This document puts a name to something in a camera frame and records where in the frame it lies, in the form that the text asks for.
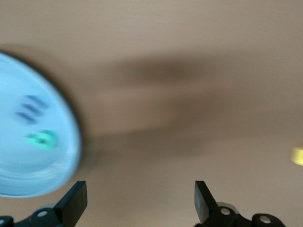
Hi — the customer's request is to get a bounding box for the blue foam letter m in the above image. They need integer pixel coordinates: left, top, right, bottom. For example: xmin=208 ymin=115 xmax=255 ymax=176
xmin=15 ymin=94 xmax=49 ymax=125

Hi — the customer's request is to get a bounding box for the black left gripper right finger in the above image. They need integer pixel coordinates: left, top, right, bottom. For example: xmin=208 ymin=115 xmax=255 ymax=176
xmin=195 ymin=181 xmax=285 ymax=227

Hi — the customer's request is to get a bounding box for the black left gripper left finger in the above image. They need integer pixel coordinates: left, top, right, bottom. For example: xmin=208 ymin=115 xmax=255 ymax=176
xmin=0 ymin=181 xmax=88 ymax=227

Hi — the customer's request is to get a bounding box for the yellow foam letter a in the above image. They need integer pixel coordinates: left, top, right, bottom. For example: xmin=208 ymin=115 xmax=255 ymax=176
xmin=291 ymin=147 xmax=303 ymax=164

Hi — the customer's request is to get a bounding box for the teal foam letter b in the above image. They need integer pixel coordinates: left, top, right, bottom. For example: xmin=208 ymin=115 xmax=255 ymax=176
xmin=23 ymin=129 xmax=59 ymax=149

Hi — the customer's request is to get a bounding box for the brown table cover sheet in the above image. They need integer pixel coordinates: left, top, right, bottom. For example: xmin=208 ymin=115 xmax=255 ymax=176
xmin=0 ymin=0 xmax=303 ymax=227

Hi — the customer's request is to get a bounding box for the blue plate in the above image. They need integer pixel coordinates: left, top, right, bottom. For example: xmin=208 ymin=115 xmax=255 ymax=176
xmin=0 ymin=51 xmax=83 ymax=198

